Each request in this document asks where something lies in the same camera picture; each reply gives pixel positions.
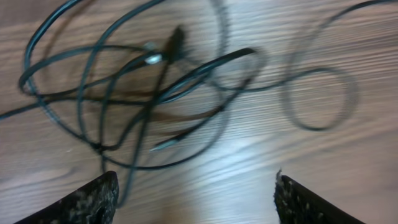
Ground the black USB cable silver plug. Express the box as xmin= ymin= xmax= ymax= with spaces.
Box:
xmin=152 ymin=0 xmax=393 ymax=151

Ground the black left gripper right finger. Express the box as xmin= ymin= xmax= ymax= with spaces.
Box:
xmin=274 ymin=170 xmax=364 ymax=224

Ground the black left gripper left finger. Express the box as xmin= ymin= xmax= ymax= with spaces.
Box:
xmin=16 ymin=171 xmax=119 ymax=224

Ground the thin black USB cable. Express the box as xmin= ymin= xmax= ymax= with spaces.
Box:
xmin=0 ymin=0 xmax=268 ymax=172

